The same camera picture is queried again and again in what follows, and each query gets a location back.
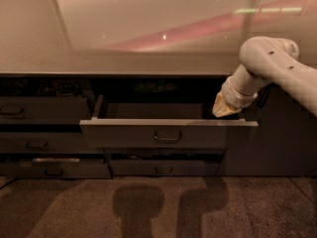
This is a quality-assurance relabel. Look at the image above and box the dark clutter in left drawer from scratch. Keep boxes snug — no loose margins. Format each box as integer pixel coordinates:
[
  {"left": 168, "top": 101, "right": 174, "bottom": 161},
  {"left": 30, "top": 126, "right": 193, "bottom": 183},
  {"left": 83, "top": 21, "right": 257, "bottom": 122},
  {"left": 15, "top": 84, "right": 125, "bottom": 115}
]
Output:
[{"left": 0, "top": 78, "right": 82, "bottom": 97}]

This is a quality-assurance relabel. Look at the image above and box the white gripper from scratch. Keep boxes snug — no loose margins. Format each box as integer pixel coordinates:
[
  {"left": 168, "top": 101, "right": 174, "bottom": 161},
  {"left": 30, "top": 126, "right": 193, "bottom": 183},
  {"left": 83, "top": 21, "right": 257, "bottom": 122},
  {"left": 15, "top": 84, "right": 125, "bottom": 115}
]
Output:
[{"left": 212, "top": 77, "right": 258, "bottom": 118}]

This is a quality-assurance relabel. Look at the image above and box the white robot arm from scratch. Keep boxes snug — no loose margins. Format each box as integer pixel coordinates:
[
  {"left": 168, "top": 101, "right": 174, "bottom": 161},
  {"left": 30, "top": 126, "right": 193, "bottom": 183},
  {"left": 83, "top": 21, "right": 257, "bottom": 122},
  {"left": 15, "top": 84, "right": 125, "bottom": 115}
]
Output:
[{"left": 212, "top": 37, "right": 317, "bottom": 117}]

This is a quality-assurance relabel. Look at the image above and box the dark right cabinet door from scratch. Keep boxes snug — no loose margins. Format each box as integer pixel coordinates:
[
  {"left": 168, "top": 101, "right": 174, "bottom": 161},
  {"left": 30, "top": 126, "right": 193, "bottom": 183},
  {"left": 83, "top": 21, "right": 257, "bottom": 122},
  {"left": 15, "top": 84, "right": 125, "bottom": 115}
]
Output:
[{"left": 218, "top": 85, "right": 317, "bottom": 177}]

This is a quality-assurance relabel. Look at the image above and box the dark drawer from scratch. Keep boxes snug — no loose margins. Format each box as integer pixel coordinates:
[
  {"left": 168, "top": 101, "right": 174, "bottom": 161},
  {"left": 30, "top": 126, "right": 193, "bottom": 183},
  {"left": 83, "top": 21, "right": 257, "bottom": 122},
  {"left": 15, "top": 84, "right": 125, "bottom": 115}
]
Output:
[
  {"left": 105, "top": 148, "right": 227, "bottom": 157},
  {"left": 0, "top": 159, "right": 112, "bottom": 179},
  {"left": 0, "top": 96, "right": 91, "bottom": 125},
  {"left": 0, "top": 132, "right": 103, "bottom": 154},
  {"left": 80, "top": 95, "right": 259, "bottom": 149},
  {"left": 109, "top": 160, "right": 219, "bottom": 177}
]

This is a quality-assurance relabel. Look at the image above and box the pale flat item bottom drawer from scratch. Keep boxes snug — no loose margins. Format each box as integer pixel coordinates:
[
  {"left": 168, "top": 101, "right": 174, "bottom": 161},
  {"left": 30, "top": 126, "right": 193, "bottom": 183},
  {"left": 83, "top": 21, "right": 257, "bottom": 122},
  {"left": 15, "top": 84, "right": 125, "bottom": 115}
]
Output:
[{"left": 33, "top": 158, "right": 80, "bottom": 163}]

